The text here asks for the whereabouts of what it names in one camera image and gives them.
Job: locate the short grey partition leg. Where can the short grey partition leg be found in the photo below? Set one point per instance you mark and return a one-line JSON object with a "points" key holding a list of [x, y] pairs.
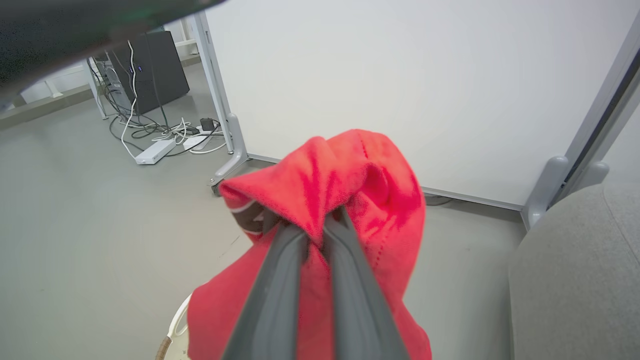
{"points": [[592, 175], [542, 190]]}

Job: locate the flat white power adapter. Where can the flat white power adapter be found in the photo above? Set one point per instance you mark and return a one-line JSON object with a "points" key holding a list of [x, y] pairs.
{"points": [[197, 141]]}

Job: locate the white desk leg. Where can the white desk leg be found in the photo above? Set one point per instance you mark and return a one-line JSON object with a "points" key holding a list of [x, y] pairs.
{"points": [[96, 90]]}

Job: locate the narrow white partition panel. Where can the narrow white partition panel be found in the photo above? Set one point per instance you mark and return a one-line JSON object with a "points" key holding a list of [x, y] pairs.
{"points": [[627, 145]]}

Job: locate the grey partition leg with caster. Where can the grey partition leg with caster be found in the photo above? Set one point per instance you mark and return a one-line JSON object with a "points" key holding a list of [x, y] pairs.
{"points": [[232, 160]]}

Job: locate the small black power adapter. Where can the small black power adapter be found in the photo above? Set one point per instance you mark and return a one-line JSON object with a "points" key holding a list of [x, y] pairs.
{"points": [[207, 124]]}

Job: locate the grey fabric sofa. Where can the grey fabric sofa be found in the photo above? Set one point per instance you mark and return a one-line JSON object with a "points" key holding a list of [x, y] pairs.
{"points": [[575, 280]]}

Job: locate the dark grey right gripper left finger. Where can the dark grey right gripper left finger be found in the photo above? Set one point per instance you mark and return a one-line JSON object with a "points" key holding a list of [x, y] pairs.
{"points": [[275, 300]]}

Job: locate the red fleece garment white stripe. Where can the red fleece garment white stripe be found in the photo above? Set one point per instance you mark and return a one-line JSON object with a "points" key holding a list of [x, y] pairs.
{"points": [[350, 170]]}

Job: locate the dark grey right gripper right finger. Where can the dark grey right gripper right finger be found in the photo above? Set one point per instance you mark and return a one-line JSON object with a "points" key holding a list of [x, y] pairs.
{"points": [[355, 300]]}

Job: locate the large white partition panel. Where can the large white partition panel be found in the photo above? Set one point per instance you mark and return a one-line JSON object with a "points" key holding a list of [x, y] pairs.
{"points": [[400, 75]]}

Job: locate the long white power strip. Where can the long white power strip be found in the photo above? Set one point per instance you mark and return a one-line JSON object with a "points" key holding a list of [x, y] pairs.
{"points": [[155, 151]]}

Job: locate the white plastic laundry basket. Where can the white plastic laundry basket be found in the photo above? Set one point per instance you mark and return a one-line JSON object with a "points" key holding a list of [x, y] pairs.
{"points": [[172, 327]]}

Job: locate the black computer tower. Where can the black computer tower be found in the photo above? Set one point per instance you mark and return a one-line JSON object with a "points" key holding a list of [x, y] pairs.
{"points": [[155, 70]]}

